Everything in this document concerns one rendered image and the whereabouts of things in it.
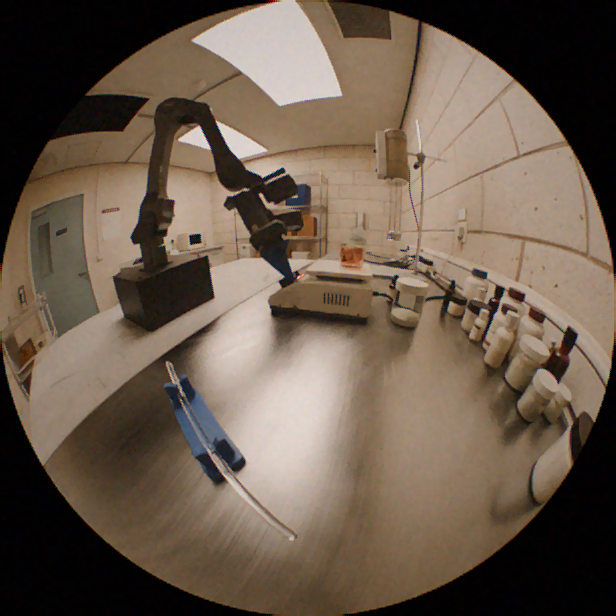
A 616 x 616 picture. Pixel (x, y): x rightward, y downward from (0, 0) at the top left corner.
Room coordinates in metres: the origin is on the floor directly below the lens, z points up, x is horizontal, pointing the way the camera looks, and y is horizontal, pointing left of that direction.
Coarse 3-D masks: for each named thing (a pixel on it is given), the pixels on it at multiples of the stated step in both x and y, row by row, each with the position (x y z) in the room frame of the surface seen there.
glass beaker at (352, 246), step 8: (344, 232) 0.32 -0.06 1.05; (352, 232) 0.32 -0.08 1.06; (360, 232) 0.32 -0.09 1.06; (368, 232) 0.32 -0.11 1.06; (344, 240) 0.32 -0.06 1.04; (352, 240) 0.32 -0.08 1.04; (360, 240) 0.32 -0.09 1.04; (344, 248) 0.32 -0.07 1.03; (352, 248) 0.32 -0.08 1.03; (360, 248) 0.32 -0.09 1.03; (344, 256) 0.32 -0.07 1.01; (352, 256) 0.32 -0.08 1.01; (360, 256) 0.32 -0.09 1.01; (344, 264) 0.32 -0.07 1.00; (352, 264) 0.32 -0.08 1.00; (360, 264) 0.32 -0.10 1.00
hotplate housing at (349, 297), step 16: (288, 288) 0.32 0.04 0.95; (304, 288) 0.31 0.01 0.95; (320, 288) 0.30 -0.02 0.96; (336, 288) 0.29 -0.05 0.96; (352, 288) 0.28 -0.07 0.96; (368, 288) 0.28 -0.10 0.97; (272, 304) 0.32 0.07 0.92; (288, 304) 0.31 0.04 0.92; (304, 304) 0.31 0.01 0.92; (320, 304) 0.30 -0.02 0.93; (336, 304) 0.29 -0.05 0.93; (352, 304) 0.28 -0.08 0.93; (368, 304) 0.27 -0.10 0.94
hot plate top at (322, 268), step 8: (320, 264) 0.37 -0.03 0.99; (328, 264) 0.37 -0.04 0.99; (336, 264) 0.37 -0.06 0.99; (368, 264) 0.39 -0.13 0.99; (312, 272) 0.31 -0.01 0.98; (320, 272) 0.30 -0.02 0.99; (328, 272) 0.30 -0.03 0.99; (336, 272) 0.30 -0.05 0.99; (344, 272) 0.29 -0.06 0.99; (352, 272) 0.30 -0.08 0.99; (360, 272) 0.30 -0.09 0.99; (368, 272) 0.30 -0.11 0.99
